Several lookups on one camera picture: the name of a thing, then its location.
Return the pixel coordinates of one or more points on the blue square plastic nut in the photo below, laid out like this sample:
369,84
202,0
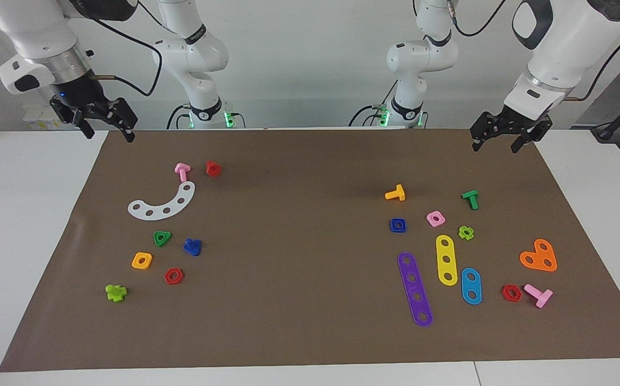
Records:
402,229

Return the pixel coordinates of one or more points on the orange square plastic nut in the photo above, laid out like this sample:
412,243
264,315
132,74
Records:
135,264

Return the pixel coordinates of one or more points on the orange plastic bolt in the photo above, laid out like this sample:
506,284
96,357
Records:
397,192

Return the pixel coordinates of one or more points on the lime green plastic bolt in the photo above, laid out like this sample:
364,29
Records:
114,292

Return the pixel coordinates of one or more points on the brown table mat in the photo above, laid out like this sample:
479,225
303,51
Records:
310,321

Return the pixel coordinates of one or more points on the blue triangle-head plastic bolt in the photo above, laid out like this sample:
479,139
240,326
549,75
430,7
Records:
193,247

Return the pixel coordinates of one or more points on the yellow three-hole plastic strip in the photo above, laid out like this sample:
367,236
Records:
446,252

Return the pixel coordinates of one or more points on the blue two-hole plastic strip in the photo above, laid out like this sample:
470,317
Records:
471,286

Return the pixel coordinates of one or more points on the green triangular plastic nut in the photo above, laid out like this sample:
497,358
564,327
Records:
161,243

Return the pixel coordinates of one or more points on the red hexagonal plastic nut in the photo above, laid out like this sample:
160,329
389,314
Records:
168,277
505,294

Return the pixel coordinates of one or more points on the white curved five-hole plate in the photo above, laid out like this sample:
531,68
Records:
173,206

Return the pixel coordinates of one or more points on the orange heart-shaped plastic plate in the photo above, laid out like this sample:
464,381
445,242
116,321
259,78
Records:
539,255

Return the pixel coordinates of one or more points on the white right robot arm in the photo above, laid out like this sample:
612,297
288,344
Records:
36,32

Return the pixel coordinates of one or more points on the purple four-hole plastic strip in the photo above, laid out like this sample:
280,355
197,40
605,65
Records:
415,287

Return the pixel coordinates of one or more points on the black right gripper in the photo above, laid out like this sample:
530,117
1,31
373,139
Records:
87,104

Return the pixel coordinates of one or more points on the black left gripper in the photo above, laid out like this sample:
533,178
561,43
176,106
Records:
518,122

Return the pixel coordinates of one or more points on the pink plastic bolt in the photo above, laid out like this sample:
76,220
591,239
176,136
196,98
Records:
182,170
535,292

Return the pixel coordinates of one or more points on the pink square plastic nut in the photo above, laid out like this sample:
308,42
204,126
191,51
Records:
441,221

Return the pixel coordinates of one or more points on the red plastic bolt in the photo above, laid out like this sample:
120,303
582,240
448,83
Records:
213,169

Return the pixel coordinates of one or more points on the white box with yellow labels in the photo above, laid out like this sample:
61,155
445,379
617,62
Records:
39,120

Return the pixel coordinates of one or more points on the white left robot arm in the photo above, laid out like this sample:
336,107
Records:
567,43

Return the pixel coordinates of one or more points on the green cross-shaped plastic nut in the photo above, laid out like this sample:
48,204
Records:
462,234

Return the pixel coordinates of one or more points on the dark green plastic bolt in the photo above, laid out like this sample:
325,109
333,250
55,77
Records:
472,199

